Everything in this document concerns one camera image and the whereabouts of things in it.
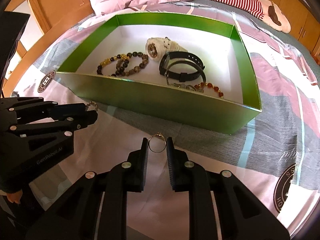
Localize silver keychain pendant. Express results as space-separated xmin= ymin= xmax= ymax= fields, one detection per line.
xmin=174 ymin=83 xmax=196 ymax=91

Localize silver bangle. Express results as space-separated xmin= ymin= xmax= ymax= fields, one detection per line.
xmin=165 ymin=76 xmax=201 ymax=92

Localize wooden wall cabinets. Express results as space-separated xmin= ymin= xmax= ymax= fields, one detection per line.
xmin=270 ymin=0 xmax=319 ymax=63

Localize thin silver ring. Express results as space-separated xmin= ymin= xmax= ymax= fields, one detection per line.
xmin=148 ymin=132 xmax=167 ymax=153

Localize white chunky wristwatch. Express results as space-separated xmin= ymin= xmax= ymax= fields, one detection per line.
xmin=145 ymin=37 xmax=187 ymax=62

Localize brown wooden bead bracelet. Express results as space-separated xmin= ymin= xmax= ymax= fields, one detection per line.
xmin=111 ymin=51 xmax=150 ymax=78

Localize red amber bead bracelet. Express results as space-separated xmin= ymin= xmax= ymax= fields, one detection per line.
xmin=194 ymin=81 xmax=225 ymax=98

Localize black strap wristwatch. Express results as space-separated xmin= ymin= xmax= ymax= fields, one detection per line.
xmin=159 ymin=51 xmax=206 ymax=82

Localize small silver chain bracelet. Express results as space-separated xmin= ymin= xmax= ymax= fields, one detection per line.
xmin=85 ymin=101 xmax=99 ymax=112

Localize wooden bed headboard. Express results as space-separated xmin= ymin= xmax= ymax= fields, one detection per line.
xmin=3 ymin=0 xmax=93 ymax=97

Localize green cardboard box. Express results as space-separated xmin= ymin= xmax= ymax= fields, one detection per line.
xmin=57 ymin=12 xmax=262 ymax=134

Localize gold pixiu black bead bracelet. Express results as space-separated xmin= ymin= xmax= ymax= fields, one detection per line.
xmin=96 ymin=54 xmax=131 ymax=76

